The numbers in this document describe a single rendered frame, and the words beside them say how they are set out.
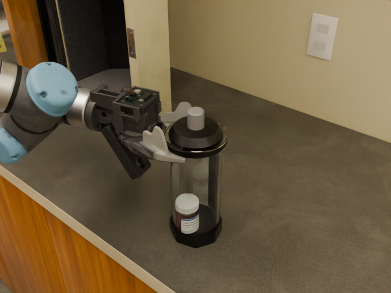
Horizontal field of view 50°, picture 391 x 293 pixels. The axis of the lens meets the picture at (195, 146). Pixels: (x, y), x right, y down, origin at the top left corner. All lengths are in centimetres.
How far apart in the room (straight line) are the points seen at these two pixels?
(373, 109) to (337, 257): 50
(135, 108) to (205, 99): 62
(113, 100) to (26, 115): 15
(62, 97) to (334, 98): 81
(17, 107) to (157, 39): 47
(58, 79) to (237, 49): 80
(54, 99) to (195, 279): 38
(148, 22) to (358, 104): 60
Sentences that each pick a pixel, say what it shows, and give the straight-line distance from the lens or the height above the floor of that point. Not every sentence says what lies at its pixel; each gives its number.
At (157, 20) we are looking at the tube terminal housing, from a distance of 102.
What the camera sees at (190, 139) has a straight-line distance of 66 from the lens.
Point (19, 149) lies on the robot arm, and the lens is 75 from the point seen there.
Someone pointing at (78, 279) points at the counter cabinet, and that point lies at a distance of 119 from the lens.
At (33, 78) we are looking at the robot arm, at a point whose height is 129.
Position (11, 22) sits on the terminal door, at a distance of 120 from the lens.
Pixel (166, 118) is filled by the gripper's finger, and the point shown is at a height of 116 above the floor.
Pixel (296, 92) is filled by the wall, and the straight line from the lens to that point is 128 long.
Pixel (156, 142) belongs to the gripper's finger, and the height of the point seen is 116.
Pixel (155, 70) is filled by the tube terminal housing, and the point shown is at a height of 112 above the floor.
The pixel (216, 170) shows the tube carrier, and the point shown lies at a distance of 71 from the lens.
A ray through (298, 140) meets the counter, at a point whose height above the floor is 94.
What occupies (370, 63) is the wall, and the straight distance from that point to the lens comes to 117.
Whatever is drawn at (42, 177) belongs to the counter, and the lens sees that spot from 103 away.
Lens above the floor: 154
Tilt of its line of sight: 34 degrees down
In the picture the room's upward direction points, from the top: straight up
